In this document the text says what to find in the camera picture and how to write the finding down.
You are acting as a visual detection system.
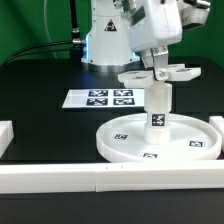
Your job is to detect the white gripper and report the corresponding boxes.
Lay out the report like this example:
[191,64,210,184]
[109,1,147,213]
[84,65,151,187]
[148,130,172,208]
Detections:
[129,0,182,81]

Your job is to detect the white cross-shaped table base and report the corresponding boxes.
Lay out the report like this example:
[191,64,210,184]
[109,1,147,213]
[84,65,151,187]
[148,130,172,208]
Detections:
[118,64,201,88]

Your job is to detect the white round table top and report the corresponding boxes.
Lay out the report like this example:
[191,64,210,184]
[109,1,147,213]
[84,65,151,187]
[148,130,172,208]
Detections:
[96,113,222,163]

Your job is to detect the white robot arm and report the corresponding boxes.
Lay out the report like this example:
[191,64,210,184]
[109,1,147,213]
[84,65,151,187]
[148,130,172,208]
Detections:
[82,0,211,80]

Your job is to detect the white marker sheet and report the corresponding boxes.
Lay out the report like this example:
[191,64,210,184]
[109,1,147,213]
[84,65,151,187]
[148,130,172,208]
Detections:
[62,89,144,109]

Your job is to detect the white left side block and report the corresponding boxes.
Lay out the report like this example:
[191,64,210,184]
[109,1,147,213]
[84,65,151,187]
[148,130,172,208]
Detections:
[0,121,14,158]

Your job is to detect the black cable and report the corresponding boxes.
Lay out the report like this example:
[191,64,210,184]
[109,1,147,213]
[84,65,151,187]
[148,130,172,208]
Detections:
[0,0,88,66]

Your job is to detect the white front rail right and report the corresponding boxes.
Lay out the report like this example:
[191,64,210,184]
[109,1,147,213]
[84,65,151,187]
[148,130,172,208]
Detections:
[95,160,224,192]

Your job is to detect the white rail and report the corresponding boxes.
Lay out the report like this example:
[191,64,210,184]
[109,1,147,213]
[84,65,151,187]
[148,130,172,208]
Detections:
[0,164,96,194]
[95,160,224,192]

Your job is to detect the white front rail left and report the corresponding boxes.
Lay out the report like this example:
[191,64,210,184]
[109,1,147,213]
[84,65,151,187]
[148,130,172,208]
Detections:
[0,164,96,194]

